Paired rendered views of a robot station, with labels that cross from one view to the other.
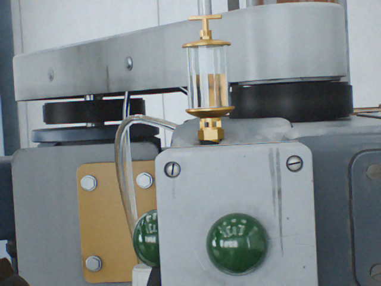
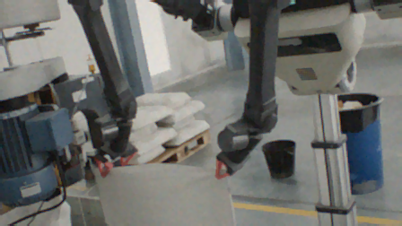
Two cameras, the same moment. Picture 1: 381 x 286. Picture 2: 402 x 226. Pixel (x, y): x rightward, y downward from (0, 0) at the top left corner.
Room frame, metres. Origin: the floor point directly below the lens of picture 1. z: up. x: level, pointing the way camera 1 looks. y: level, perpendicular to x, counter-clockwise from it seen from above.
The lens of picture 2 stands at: (1.67, 1.16, 1.50)
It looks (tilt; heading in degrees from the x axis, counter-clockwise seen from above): 13 degrees down; 212
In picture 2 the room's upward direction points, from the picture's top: 10 degrees counter-clockwise
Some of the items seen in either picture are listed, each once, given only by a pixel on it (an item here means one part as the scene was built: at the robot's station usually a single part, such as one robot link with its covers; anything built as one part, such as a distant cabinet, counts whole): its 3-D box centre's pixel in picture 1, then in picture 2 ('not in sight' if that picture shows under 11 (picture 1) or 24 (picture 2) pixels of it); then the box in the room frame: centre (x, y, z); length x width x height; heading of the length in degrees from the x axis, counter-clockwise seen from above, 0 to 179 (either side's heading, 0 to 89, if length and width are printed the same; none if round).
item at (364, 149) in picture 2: not in sight; (352, 143); (-1.70, 0.32, 0.32); 0.51 x 0.48 x 0.65; 177
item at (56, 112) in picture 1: (94, 112); (4, 103); (0.92, 0.11, 1.35); 0.12 x 0.12 x 0.04
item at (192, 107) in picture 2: not in sight; (174, 112); (-2.38, -1.70, 0.44); 0.68 x 0.44 x 0.15; 177
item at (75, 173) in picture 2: not in sight; (68, 175); (0.66, -0.02, 1.04); 0.08 x 0.06 x 0.05; 177
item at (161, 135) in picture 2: not in sight; (143, 141); (-1.78, -1.72, 0.32); 0.66 x 0.43 x 0.15; 178
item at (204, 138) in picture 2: not in sight; (150, 153); (-2.08, -1.91, 0.07); 1.20 x 0.82 x 0.14; 179
